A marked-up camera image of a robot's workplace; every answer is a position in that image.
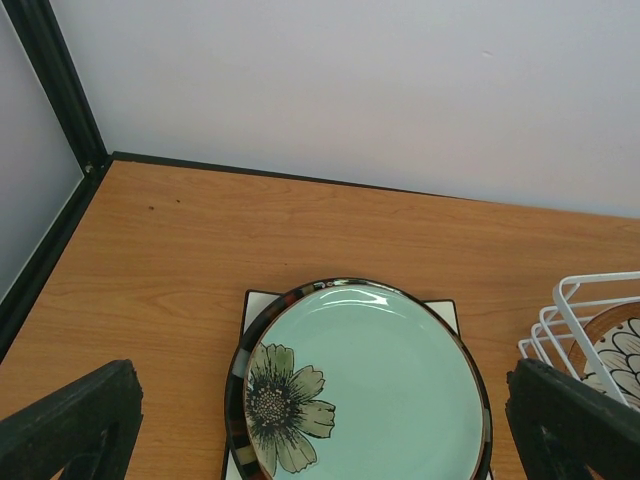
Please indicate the white square plate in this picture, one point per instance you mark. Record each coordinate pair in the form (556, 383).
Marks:
(256, 301)

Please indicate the black frame post left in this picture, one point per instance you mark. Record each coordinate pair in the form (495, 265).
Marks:
(42, 39)

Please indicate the floral patterned bowl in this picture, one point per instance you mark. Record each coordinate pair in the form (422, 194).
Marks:
(613, 333)

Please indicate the black rimmed plate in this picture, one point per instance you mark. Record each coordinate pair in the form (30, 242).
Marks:
(237, 400)

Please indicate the white wire dish rack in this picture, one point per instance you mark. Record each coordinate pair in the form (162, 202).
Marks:
(557, 338)

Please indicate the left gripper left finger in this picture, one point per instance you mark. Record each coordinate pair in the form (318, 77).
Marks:
(84, 430)

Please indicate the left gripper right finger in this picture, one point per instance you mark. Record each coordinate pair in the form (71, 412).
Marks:
(564, 429)

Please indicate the teal flower plate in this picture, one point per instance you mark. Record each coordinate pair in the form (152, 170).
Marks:
(380, 390)

